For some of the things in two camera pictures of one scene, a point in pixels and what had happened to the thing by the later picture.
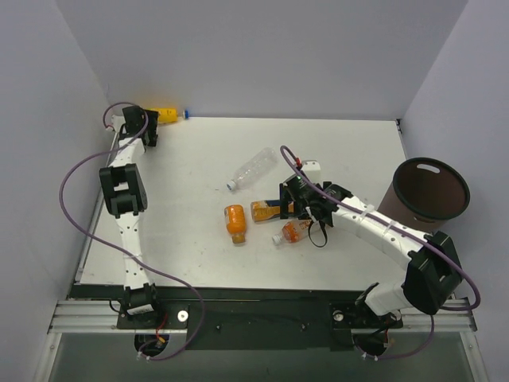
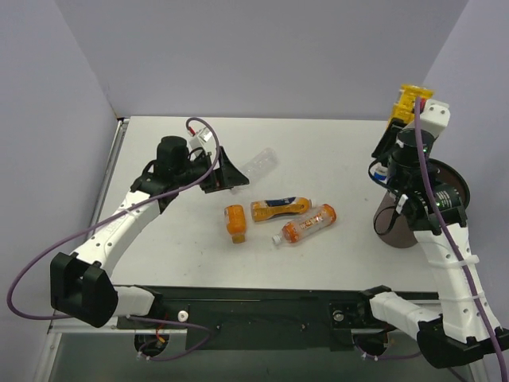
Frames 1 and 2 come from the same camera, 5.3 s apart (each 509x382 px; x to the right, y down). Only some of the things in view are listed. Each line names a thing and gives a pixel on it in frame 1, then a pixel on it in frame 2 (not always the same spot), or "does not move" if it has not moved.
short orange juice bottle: [235, 221] does not move
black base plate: [254, 317] does not move
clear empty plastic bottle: [257, 168] does not move
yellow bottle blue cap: [170, 114] to [402, 112]
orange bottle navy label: [262, 210] does not move
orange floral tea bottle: [293, 231] does not move
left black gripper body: [151, 128] to [217, 170]
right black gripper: [286, 201] to [383, 142]
